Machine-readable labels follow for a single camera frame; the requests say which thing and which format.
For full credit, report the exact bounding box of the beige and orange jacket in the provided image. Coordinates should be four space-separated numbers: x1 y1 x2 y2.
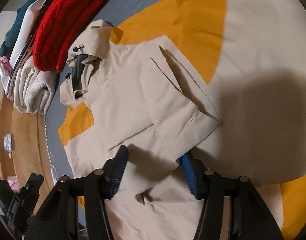
57 0 306 240

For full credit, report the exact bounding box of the white folded clothes stack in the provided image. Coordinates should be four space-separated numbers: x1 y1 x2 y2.
0 0 47 97

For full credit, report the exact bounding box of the pink bag on shelf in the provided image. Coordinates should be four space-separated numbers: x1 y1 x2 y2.
7 176 20 192

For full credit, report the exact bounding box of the white tissue pack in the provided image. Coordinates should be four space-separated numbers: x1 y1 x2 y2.
3 134 12 152

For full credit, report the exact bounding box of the cream folded blanket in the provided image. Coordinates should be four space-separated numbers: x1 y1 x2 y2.
13 57 57 115

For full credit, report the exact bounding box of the red folded blanket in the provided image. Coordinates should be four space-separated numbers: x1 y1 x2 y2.
33 0 109 73

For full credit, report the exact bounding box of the teal shark plush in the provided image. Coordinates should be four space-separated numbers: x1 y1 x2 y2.
0 0 37 58

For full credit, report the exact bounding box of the wooden bed frame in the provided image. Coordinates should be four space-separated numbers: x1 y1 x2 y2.
0 95 54 213

